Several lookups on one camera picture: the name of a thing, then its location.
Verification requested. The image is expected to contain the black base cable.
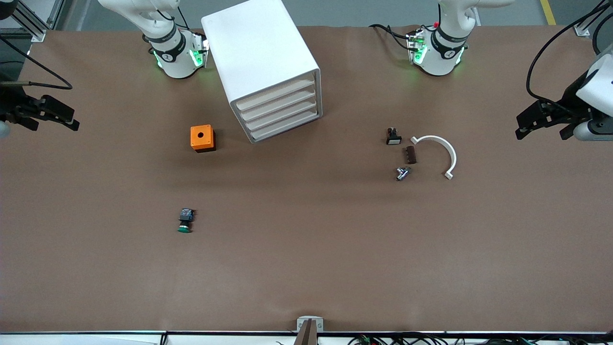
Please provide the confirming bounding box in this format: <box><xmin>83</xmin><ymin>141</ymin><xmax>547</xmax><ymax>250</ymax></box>
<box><xmin>369</xmin><ymin>23</ymin><xmax>415</xmax><ymax>51</ymax></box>

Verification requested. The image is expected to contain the dark tapered post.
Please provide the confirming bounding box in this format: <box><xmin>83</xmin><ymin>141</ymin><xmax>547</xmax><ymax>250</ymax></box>
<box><xmin>293</xmin><ymin>319</ymin><xmax>318</xmax><ymax>345</ymax></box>

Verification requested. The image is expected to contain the white drawer cabinet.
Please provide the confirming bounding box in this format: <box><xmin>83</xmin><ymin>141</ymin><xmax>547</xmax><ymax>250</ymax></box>
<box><xmin>201</xmin><ymin>0</ymin><xmax>323</xmax><ymax>144</ymax></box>

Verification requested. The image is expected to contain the black cable bundle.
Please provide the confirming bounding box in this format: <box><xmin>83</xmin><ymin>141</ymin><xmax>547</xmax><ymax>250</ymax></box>
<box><xmin>347</xmin><ymin>333</ymin><xmax>613</xmax><ymax>345</ymax></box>

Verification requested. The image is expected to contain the white curved plastic bracket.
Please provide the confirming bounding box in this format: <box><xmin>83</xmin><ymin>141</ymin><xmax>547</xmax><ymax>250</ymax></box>
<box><xmin>410</xmin><ymin>135</ymin><xmax>457</xmax><ymax>181</ymax></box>

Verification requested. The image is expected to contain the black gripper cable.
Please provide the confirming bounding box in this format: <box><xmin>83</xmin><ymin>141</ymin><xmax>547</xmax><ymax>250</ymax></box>
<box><xmin>526</xmin><ymin>0</ymin><xmax>613</xmax><ymax>103</ymax></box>
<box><xmin>0</xmin><ymin>36</ymin><xmax>73</xmax><ymax>91</ymax></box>

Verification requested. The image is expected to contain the orange button enclosure box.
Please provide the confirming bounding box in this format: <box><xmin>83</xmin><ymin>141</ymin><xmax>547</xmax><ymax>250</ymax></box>
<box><xmin>190</xmin><ymin>125</ymin><xmax>216</xmax><ymax>153</ymax></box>

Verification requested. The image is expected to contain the white plastic drawer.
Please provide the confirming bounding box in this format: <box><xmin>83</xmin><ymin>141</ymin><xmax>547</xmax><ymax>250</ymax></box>
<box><xmin>244</xmin><ymin>100</ymin><xmax>318</xmax><ymax>132</ymax></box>
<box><xmin>249</xmin><ymin>110</ymin><xmax>319</xmax><ymax>142</ymax></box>
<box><xmin>236</xmin><ymin>77</ymin><xmax>317</xmax><ymax>112</ymax></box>
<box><xmin>239</xmin><ymin>89</ymin><xmax>318</xmax><ymax>122</ymax></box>

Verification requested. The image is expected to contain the aluminium frame profile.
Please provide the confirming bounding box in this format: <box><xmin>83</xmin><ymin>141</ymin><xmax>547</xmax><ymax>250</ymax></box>
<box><xmin>574</xmin><ymin>0</ymin><xmax>613</xmax><ymax>37</ymax></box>
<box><xmin>10</xmin><ymin>0</ymin><xmax>65</xmax><ymax>43</ymax></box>

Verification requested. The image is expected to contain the brown table cover sheet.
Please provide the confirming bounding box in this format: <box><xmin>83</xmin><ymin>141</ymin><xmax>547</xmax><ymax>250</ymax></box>
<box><xmin>0</xmin><ymin>25</ymin><xmax>613</xmax><ymax>334</ymax></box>

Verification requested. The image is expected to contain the grey metal bracket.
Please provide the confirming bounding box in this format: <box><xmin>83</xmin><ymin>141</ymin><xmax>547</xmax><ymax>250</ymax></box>
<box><xmin>296</xmin><ymin>316</ymin><xmax>324</xmax><ymax>333</ymax></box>

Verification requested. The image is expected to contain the green push button switch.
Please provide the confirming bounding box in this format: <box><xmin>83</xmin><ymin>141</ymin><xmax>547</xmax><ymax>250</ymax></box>
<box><xmin>177</xmin><ymin>208</ymin><xmax>196</xmax><ymax>234</ymax></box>

